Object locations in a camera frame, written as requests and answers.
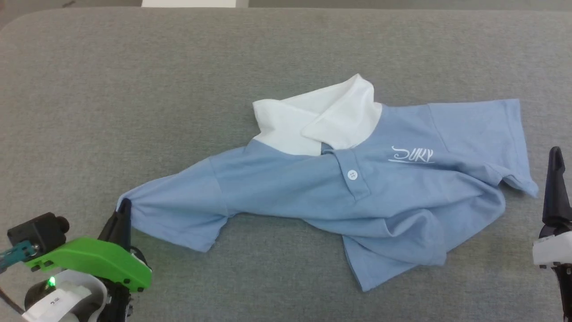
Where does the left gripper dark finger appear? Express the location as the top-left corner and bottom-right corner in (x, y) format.
(125, 199), (133, 249)
(98, 200), (127, 247)

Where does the light blue polo shirt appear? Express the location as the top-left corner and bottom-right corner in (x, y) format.
(116, 74), (539, 292)

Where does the left gripper green black body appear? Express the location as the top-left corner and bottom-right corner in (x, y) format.
(25, 238), (152, 322)

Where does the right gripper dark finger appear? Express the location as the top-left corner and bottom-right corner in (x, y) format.
(540, 146), (572, 237)

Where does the grey fabric sofa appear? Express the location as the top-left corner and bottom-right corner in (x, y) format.
(0, 7), (572, 322)

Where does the teal camera cable plug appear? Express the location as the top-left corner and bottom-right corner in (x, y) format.
(0, 241), (37, 271)

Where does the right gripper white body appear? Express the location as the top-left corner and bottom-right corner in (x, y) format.
(532, 226), (572, 322)

